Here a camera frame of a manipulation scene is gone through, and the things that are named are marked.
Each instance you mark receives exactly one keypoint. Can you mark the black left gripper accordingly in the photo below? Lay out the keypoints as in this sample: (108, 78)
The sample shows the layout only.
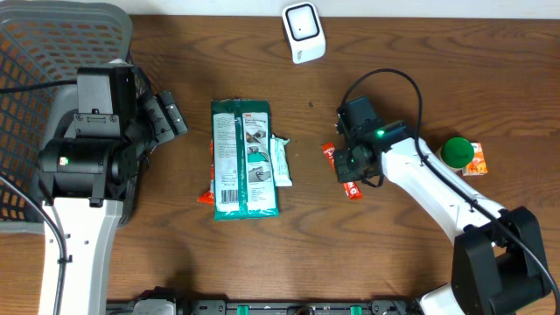
(171, 120)

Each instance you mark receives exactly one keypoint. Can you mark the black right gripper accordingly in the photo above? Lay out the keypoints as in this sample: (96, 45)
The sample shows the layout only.
(342, 173)

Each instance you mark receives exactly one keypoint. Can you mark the red Nescafe stick sachet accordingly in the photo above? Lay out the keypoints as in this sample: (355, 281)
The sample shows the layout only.
(352, 191)

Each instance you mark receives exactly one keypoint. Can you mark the pale green wipes packet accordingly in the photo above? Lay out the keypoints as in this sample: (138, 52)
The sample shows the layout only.
(281, 171)

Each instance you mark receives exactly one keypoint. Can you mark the red snack packet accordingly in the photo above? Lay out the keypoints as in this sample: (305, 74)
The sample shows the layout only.
(208, 197)

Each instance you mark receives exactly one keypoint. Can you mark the green snack packet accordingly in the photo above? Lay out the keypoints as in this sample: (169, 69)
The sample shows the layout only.
(243, 178)

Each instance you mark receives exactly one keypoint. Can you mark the green lid jar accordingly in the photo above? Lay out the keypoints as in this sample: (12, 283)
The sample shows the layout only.
(456, 153)

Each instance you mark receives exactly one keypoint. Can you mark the small orange carton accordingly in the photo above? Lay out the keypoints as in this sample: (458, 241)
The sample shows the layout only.
(477, 166)

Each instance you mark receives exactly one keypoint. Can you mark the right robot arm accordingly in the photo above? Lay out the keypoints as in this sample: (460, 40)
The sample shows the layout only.
(499, 265)

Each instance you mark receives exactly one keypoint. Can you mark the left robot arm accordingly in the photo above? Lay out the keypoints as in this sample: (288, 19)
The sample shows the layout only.
(89, 171)

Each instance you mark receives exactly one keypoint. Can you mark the white barcode scanner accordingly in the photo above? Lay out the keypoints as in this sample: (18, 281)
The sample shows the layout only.
(304, 32)

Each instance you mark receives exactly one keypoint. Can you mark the grey plastic shopping basket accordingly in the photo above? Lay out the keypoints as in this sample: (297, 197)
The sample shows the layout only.
(43, 44)

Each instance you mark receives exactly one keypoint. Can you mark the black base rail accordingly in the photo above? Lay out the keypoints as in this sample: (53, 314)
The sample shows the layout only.
(375, 307)

